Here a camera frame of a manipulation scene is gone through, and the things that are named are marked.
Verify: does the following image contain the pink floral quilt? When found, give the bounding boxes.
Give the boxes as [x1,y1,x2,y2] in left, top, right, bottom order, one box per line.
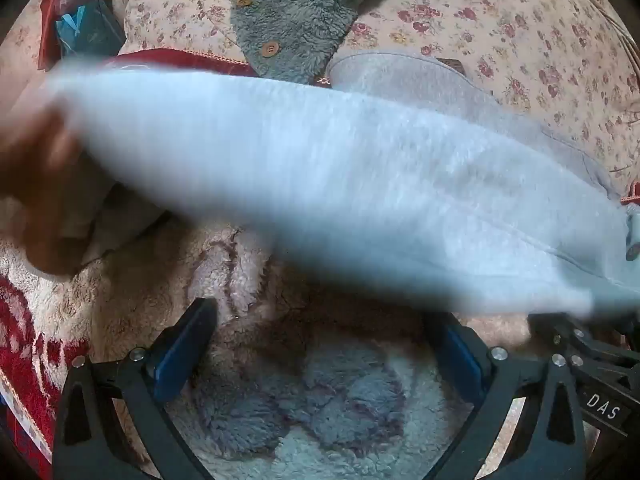
[120,0,640,201]

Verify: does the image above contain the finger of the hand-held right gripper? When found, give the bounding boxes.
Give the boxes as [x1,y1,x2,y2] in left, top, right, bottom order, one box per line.
[529,311,640,376]

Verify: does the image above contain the blue plastic bag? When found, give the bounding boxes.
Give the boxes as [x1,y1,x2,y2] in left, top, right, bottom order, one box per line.
[54,0,127,58]

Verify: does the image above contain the red cloth bag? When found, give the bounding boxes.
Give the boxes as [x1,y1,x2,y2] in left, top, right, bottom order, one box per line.
[38,0,68,72]

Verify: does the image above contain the light grey sweater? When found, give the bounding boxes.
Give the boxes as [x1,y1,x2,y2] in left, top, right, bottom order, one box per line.
[0,51,640,323]

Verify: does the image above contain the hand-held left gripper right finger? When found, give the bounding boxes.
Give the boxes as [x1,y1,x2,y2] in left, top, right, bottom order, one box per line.
[425,312,587,480]

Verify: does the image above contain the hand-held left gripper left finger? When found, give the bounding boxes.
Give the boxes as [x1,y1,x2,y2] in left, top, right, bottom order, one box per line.
[52,297,219,480]

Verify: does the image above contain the grey fleece jacket wooden buttons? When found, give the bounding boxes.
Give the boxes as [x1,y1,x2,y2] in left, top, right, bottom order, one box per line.
[230,0,453,83]

